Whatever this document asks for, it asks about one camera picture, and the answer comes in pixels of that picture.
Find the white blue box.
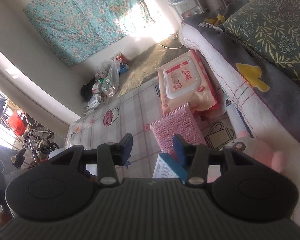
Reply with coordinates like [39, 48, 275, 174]
[152, 153, 188, 183]

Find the pink sponge cloth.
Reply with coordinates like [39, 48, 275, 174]
[150, 103, 206, 159]

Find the pink round plush toy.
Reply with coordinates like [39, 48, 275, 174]
[226, 131, 287, 173]

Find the clear plastic bag on floor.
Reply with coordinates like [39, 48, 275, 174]
[102, 58, 121, 97]

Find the white quilted blanket roll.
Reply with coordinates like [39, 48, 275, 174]
[178, 19, 300, 153]

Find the pink wet wipes pack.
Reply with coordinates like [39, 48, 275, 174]
[158, 50, 219, 115]

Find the red plastic basket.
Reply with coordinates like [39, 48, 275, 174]
[7, 111, 28, 136]

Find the white water dispenser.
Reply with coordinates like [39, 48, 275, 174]
[168, 0, 204, 22]

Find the green leaf pattern pillow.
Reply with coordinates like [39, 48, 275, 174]
[221, 0, 300, 95]

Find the white cable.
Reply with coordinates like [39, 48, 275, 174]
[157, 31, 184, 51]

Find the floral teal wall cloth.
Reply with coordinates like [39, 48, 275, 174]
[24, 0, 153, 67]

